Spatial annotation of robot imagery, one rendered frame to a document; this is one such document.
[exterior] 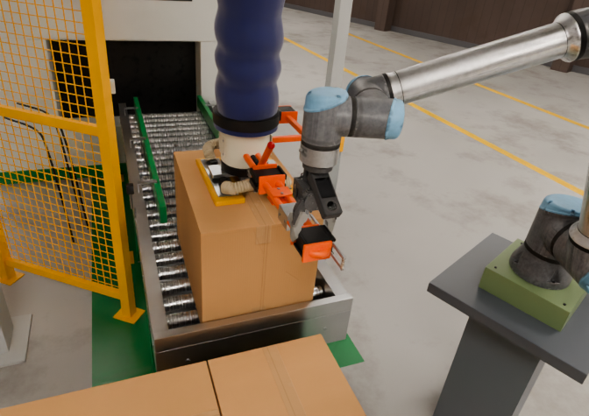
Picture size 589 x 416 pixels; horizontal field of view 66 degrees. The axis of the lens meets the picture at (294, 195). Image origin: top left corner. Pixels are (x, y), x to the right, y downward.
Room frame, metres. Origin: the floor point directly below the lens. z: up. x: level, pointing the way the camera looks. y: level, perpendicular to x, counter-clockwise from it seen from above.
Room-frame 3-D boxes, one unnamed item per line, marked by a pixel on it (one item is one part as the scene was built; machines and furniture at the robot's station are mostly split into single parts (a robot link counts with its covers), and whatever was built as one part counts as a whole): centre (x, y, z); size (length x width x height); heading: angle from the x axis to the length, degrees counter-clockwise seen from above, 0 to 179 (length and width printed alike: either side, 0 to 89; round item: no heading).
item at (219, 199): (1.44, 0.28, 0.97); 0.34 x 0.10 x 0.05; 24
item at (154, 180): (2.44, 0.93, 0.60); 1.60 x 0.11 x 0.09; 24
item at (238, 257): (1.45, 0.20, 0.75); 0.60 x 0.40 x 0.40; 23
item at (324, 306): (1.15, 0.08, 0.58); 0.70 x 0.03 x 0.06; 114
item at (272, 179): (1.25, 0.09, 1.08); 0.10 x 0.08 x 0.06; 114
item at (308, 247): (0.93, -0.05, 1.08); 0.08 x 0.07 x 0.05; 24
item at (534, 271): (1.24, -0.84, 0.88); 0.19 x 0.19 x 0.10
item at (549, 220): (1.23, -0.84, 1.02); 0.17 x 0.15 x 0.18; 7
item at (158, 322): (2.09, 0.85, 0.50); 2.31 x 0.05 x 0.19; 24
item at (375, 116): (0.99, -0.16, 1.39); 0.12 x 0.12 x 0.09; 7
